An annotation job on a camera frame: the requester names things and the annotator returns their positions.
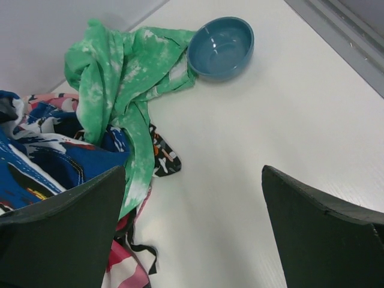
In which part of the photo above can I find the blue white patterned cloth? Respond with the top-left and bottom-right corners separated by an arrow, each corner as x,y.
1,91 -> 130,214

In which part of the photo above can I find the green white tie-dye cloth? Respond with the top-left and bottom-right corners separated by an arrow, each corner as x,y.
64,19 -> 196,216

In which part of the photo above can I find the pink striped cloth with straps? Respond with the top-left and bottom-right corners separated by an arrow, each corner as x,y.
101,188 -> 157,287

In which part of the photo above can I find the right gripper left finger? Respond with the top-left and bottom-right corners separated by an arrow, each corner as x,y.
1,166 -> 125,287

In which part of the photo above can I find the black orange patterned cloth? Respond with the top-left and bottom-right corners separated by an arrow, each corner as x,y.
149,124 -> 182,178

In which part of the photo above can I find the blue ceramic bowl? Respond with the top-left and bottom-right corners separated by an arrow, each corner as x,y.
187,16 -> 254,82

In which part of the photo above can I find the pink white patterned cloth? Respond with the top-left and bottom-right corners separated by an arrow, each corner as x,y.
22,93 -> 79,120

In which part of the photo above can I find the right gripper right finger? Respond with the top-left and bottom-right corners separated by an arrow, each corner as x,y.
262,166 -> 383,287

